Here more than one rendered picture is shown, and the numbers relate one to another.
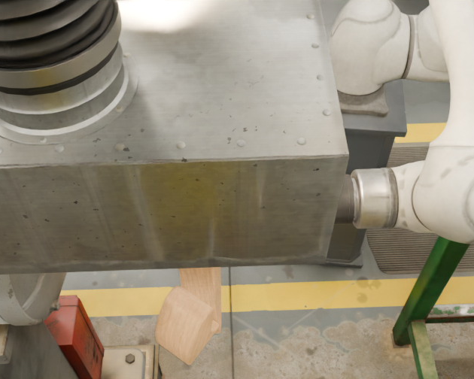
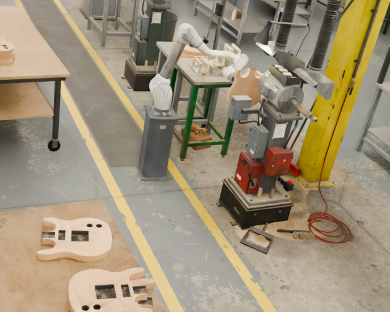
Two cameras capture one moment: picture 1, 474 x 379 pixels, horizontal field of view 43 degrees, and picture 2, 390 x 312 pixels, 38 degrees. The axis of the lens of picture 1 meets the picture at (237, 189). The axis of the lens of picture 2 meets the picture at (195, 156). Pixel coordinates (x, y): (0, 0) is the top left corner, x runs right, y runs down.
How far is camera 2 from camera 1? 5.32 m
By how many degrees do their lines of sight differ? 81
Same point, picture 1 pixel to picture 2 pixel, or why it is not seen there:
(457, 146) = (240, 57)
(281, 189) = not seen: hidden behind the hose
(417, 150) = (105, 153)
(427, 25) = (166, 81)
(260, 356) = (202, 182)
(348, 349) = (189, 168)
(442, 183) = (244, 60)
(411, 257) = not seen: hidden behind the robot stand
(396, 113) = not seen: hidden behind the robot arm
